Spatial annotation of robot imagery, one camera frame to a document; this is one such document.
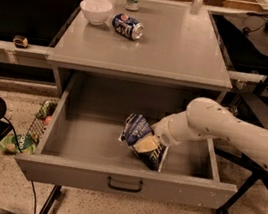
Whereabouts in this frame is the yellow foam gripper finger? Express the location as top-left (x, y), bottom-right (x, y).
top-left (134, 134), bottom-right (160, 153)

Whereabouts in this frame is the blue chip bag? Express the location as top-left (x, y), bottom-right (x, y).
top-left (119, 113), bottom-right (167, 172)

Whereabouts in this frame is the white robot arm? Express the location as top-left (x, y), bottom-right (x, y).
top-left (133, 97), bottom-right (268, 172)

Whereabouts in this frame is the grey open drawer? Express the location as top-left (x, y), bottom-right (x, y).
top-left (15, 72), bottom-right (236, 209)

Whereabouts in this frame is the grey cabinet counter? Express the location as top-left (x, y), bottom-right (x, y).
top-left (41, 0), bottom-right (245, 123)

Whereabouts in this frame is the green snack bag on floor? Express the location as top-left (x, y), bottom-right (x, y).
top-left (0, 133), bottom-right (39, 155)

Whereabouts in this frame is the blue soda can lying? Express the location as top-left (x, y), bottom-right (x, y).
top-left (112, 13), bottom-right (144, 40)

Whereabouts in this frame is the white bowl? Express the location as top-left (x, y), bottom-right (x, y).
top-left (80, 0), bottom-right (113, 25)

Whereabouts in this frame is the yellow black tape measure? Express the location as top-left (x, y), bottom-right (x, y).
top-left (13, 35), bottom-right (29, 49)

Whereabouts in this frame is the black drawer handle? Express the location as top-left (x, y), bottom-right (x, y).
top-left (107, 176), bottom-right (143, 193)

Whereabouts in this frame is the wire basket on floor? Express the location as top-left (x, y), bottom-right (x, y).
top-left (27, 99), bottom-right (58, 143)

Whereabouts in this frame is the black cable on floor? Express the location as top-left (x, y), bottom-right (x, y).
top-left (0, 116), bottom-right (52, 214)

